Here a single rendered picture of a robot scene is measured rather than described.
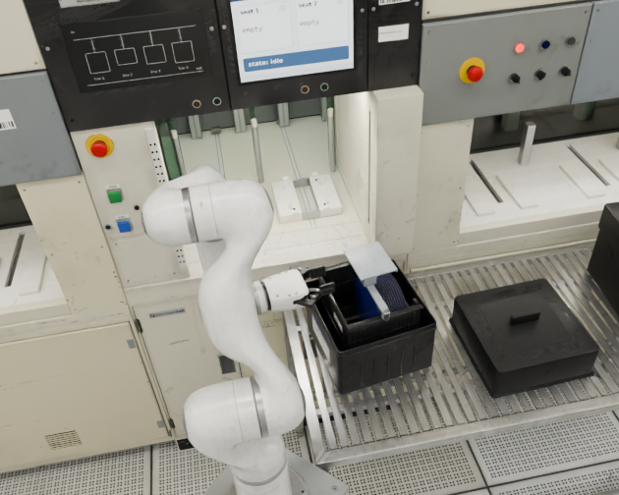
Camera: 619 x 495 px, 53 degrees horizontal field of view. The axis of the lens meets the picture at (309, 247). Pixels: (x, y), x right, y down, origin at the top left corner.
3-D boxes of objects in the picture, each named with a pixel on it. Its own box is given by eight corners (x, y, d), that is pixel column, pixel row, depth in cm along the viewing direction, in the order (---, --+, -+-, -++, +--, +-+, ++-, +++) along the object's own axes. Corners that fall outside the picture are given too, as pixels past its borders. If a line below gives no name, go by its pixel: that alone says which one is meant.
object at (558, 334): (491, 399, 161) (499, 367, 152) (447, 319, 183) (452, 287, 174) (595, 375, 165) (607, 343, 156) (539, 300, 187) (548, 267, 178)
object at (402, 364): (306, 324, 184) (302, 282, 173) (391, 300, 190) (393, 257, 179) (339, 396, 164) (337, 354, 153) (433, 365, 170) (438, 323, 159)
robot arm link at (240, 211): (226, 427, 126) (304, 410, 128) (229, 459, 114) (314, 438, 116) (177, 185, 114) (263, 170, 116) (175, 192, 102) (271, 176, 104)
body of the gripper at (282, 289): (257, 295, 158) (299, 283, 160) (268, 321, 150) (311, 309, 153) (253, 272, 153) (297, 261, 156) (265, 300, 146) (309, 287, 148)
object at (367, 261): (318, 323, 183) (313, 241, 163) (382, 304, 188) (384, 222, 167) (350, 385, 165) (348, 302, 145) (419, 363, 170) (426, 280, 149)
